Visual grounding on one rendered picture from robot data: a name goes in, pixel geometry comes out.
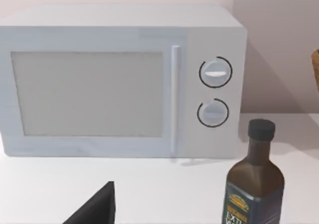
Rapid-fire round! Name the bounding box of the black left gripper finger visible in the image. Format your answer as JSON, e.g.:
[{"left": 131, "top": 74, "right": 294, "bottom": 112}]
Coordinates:
[{"left": 62, "top": 181, "right": 117, "bottom": 224}]

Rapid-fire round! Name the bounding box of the small microwave knob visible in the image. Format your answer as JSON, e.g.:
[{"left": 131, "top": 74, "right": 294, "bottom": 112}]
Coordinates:
[{"left": 196, "top": 98, "right": 230, "bottom": 127}]

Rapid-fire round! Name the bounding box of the dark olive oil bottle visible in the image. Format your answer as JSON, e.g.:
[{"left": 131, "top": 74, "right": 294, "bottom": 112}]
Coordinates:
[{"left": 221, "top": 118, "right": 285, "bottom": 224}]

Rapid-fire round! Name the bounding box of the pale microwave oven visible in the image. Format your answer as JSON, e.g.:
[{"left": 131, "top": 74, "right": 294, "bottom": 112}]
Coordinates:
[{"left": 0, "top": 4, "right": 248, "bottom": 159}]

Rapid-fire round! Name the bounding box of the large microwave knob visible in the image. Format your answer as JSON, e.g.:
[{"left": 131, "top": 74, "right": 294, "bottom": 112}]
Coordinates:
[{"left": 198, "top": 56, "right": 233, "bottom": 88}]

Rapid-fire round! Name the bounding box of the brown wooden object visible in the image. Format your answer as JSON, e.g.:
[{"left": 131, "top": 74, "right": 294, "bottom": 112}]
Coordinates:
[{"left": 311, "top": 48, "right": 319, "bottom": 93}]

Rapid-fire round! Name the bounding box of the microwave door handle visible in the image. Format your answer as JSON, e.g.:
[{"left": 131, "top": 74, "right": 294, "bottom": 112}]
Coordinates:
[{"left": 170, "top": 44, "right": 181, "bottom": 158}]

